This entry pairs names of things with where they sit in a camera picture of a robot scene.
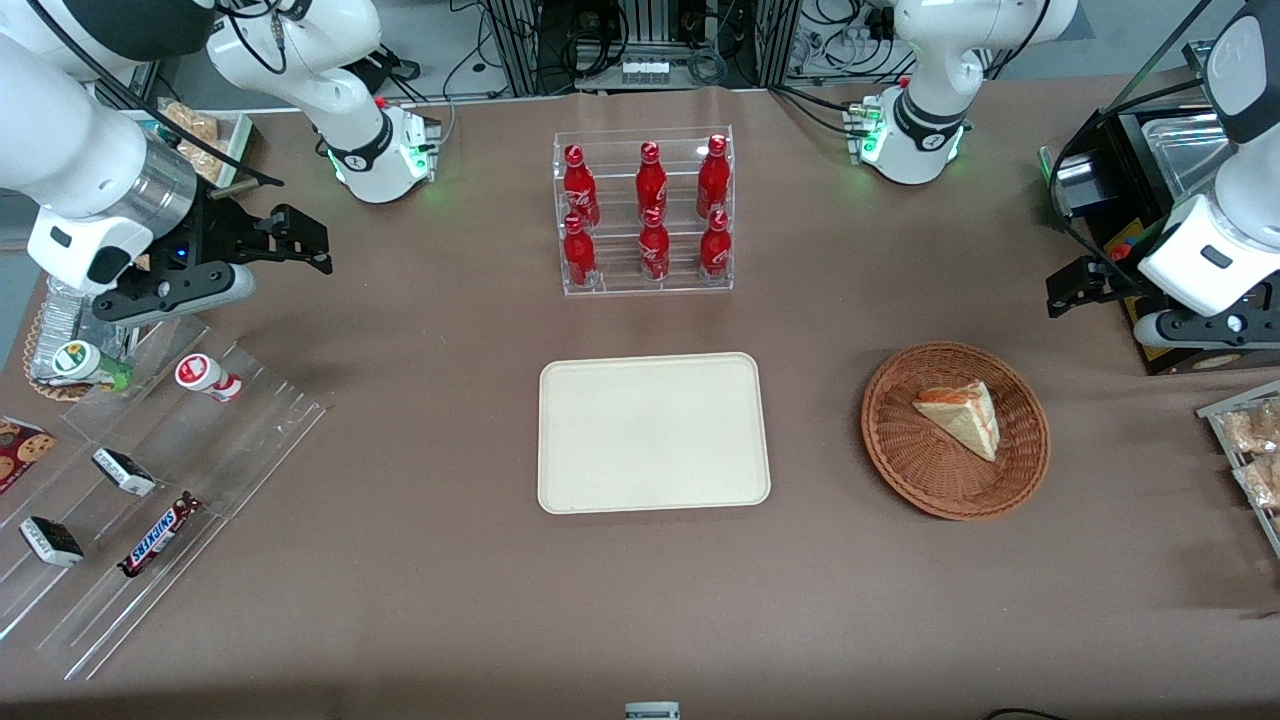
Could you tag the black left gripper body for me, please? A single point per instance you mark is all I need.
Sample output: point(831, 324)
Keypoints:
point(1103, 274)

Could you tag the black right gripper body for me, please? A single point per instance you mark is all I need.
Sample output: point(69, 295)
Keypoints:
point(222, 232)

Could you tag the triangular sandwich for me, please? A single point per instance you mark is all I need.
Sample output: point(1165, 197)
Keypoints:
point(965, 415)

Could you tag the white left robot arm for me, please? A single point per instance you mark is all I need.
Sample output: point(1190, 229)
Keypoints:
point(935, 60)

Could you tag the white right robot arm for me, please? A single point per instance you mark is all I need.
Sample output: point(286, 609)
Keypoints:
point(60, 130)

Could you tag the grey tray with bread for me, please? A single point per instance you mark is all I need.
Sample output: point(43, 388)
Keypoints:
point(240, 135)

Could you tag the grey metal tray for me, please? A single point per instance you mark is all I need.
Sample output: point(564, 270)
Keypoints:
point(1238, 397)

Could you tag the brown wicker basket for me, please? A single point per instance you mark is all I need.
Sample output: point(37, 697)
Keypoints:
point(920, 475)

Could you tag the cream plastic tray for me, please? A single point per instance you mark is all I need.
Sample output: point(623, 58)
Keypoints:
point(650, 430)

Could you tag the wrapped bread pack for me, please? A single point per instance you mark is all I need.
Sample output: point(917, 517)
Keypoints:
point(195, 122)
point(208, 160)

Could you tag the black countertop appliance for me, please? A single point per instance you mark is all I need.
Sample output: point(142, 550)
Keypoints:
point(1105, 195)

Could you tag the white yogurt bottle red cap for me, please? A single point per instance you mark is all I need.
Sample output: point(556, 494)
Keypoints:
point(205, 375)

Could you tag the clear plastic water bottle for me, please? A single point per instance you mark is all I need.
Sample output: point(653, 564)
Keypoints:
point(65, 315)

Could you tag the green drink bottle white cap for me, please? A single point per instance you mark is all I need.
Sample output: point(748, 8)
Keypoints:
point(80, 360)

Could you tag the clear acrylic stepped stand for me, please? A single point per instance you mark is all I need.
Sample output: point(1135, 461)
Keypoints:
point(230, 450)

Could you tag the wrapped pastry pack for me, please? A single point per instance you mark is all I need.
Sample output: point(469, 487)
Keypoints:
point(1265, 482)
point(1255, 430)

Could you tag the small round wicker mat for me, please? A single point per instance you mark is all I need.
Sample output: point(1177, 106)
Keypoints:
point(36, 378)

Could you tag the black white snack bar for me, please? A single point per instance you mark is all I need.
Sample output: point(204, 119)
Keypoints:
point(125, 472)
point(52, 542)

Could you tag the red cola bottle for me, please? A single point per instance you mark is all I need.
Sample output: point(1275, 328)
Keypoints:
point(579, 188)
point(578, 256)
point(654, 250)
point(713, 178)
point(714, 248)
point(651, 182)

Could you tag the chocolate chip cookie packet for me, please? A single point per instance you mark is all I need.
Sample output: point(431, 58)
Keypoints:
point(25, 450)

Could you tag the clear acrylic bottle rack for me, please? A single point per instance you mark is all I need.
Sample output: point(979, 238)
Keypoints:
point(620, 281)

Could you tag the Snickers chocolate bar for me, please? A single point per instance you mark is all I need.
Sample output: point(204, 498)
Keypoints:
point(158, 537)

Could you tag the white connector block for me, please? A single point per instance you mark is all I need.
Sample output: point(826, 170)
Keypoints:
point(645, 72)

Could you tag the small grey white device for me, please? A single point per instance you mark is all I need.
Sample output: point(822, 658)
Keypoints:
point(652, 712)

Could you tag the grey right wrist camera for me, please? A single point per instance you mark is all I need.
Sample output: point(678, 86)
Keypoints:
point(190, 290)

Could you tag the aluminium frame rack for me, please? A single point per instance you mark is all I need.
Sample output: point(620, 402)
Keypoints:
point(520, 45)

